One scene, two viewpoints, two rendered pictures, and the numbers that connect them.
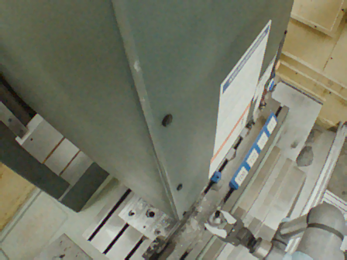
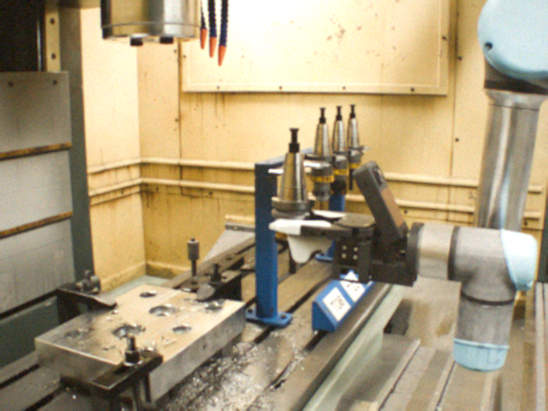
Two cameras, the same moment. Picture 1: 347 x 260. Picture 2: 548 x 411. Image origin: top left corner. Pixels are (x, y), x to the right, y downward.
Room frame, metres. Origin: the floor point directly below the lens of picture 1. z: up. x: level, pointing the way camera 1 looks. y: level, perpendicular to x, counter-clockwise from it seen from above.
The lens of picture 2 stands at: (-0.58, 0.19, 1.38)
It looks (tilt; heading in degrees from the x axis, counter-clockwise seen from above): 12 degrees down; 341
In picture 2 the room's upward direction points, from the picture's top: straight up
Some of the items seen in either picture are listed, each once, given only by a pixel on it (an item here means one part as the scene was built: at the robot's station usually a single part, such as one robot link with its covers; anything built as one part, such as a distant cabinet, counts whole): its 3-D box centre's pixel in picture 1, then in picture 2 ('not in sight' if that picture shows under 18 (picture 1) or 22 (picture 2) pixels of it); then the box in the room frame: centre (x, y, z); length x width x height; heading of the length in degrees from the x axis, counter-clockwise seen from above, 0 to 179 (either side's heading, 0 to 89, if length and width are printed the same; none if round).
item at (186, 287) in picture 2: not in sight; (213, 283); (0.60, -0.07, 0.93); 0.26 x 0.05 x 0.06; 141
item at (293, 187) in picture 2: (216, 216); (294, 175); (0.17, -0.10, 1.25); 0.04 x 0.04 x 0.07
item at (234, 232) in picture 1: (242, 238); (377, 248); (0.08, -0.19, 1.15); 0.12 x 0.08 x 0.09; 46
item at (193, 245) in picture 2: not in sight; (193, 265); (0.66, -0.04, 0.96); 0.03 x 0.03 x 0.13
